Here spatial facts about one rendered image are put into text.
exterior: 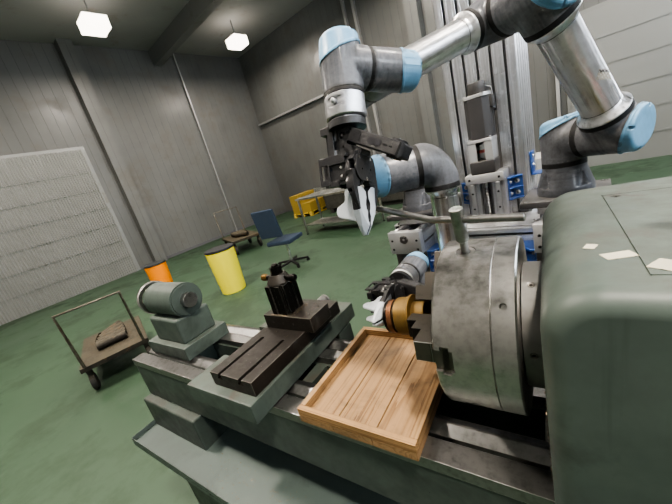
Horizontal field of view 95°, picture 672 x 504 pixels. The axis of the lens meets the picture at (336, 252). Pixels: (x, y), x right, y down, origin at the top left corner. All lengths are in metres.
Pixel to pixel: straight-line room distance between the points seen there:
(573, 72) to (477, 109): 0.39
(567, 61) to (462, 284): 0.62
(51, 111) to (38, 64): 1.02
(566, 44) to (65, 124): 10.03
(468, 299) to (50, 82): 10.42
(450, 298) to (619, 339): 0.22
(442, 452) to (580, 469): 0.27
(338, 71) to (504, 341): 0.51
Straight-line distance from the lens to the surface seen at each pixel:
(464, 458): 0.74
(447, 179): 0.90
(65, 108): 10.43
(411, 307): 0.70
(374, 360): 0.94
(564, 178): 1.18
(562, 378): 0.46
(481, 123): 1.30
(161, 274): 6.08
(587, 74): 1.01
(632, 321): 0.42
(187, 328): 1.40
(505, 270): 0.55
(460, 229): 0.56
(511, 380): 0.56
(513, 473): 0.72
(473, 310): 0.53
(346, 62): 0.63
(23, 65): 10.62
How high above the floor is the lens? 1.44
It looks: 16 degrees down
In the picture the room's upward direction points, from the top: 15 degrees counter-clockwise
